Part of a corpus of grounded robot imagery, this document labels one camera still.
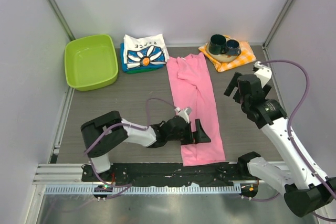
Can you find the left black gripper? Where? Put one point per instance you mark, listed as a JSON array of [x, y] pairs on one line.
[[199, 136]]

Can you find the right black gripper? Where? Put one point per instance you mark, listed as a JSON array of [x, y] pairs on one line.
[[234, 83]]

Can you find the orange checkered cloth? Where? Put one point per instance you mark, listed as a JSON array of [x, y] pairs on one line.
[[247, 56]]

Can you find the dark blue mug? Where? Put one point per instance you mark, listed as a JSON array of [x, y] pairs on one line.
[[233, 48]]

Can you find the dark green mug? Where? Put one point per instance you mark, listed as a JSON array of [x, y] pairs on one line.
[[217, 44]]

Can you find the pink t shirt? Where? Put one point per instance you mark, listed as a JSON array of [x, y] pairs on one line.
[[191, 86]]

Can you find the blue t shirt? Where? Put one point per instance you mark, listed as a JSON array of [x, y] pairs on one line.
[[124, 66]]

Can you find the white daisy print t shirt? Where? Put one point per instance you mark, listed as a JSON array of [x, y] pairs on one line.
[[145, 51]]

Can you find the lime green plastic tub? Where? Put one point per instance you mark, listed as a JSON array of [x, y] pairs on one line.
[[91, 62]]

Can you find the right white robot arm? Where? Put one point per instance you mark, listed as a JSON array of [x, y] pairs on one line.
[[306, 188]]

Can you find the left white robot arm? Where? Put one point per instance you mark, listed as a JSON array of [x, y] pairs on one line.
[[106, 132]]

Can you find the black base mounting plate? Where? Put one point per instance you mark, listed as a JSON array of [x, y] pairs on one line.
[[175, 174]]

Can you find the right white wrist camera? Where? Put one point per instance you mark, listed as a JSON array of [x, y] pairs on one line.
[[263, 72]]

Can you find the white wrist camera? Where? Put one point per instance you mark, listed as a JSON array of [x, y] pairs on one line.
[[263, 72], [184, 113]]

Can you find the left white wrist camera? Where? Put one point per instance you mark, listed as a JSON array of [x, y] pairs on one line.
[[184, 113]]

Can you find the slotted white cable duct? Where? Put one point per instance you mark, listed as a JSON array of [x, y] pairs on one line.
[[95, 189]]

